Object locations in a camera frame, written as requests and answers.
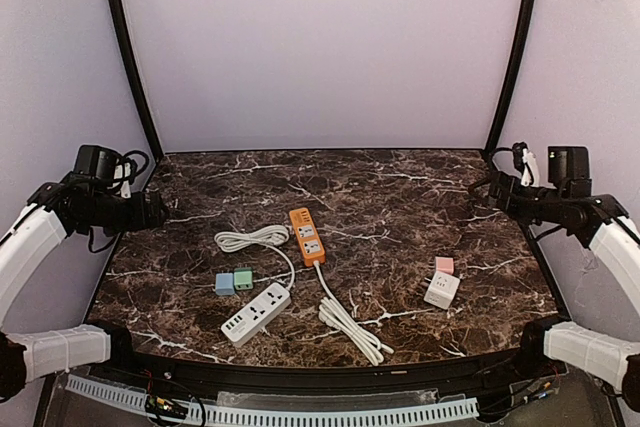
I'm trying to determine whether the blue plug adapter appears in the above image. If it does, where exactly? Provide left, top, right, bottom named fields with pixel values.
left=215, top=273, right=235, bottom=296

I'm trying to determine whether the white cube socket adapter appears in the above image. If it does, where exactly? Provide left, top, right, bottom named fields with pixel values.
left=423, top=271, right=460, bottom=310

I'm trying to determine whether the green plug adapter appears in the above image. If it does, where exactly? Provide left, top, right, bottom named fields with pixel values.
left=233, top=266, right=253, bottom=291

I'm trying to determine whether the white power strip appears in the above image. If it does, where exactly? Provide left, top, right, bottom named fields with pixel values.
left=220, top=283, right=291, bottom=348

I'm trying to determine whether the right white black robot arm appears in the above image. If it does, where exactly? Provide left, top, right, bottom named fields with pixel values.
left=468, top=142, right=639, bottom=410

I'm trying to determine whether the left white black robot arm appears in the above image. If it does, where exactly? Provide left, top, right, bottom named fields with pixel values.
left=1, top=145, right=169, bottom=401

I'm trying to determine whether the pink plug adapter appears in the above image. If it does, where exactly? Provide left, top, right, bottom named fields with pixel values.
left=435, top=256, right=455, bottom=276

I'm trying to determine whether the orange power strip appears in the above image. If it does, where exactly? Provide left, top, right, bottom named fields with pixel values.
left=289, top=208, right=326, bottom=267

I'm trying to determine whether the small green circuit board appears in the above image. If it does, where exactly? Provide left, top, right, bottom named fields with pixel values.
left=145, top=395, right=188, bottom=420

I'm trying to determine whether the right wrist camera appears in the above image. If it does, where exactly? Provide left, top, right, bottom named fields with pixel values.
left=512, top=142, right=540, bottom=187

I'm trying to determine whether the black front table rail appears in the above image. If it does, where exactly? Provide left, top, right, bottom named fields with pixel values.
left=89, top=349, right=527, bottom=397

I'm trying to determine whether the orange strip white cable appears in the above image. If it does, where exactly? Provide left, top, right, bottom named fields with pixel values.
left=313, top=264, right=396, bottom=367

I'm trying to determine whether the white slotted cable duct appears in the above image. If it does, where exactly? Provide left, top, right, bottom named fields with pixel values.
left=65, top=375, right=479, bottom=426

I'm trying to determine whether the right black frame post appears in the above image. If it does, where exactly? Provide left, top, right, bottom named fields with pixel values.
left=484, top=0, right=535, bottom=155

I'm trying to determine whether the black frame post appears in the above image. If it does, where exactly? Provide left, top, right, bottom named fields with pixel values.
left=484, top=0, right=535, bottom=155
left=107, top=0, right=164, bottom=162

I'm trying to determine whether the left black frame post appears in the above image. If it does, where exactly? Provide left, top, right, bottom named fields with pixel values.
left=107, top=0, right=164, bottom=162

